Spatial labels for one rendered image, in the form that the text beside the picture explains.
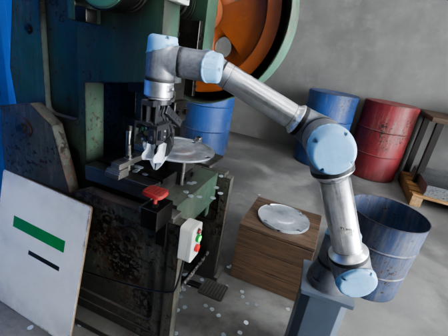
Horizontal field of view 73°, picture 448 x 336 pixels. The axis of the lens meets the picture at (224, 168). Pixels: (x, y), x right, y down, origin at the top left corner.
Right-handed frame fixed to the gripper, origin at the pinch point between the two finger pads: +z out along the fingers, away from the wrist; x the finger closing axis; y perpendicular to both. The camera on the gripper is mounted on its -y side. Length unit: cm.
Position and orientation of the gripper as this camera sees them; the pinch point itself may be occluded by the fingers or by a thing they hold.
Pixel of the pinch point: (157, 164)
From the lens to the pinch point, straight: 92.2
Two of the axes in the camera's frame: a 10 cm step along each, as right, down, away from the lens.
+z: -1.5, 9.2, 3.7
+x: 9.2, 2.7, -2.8
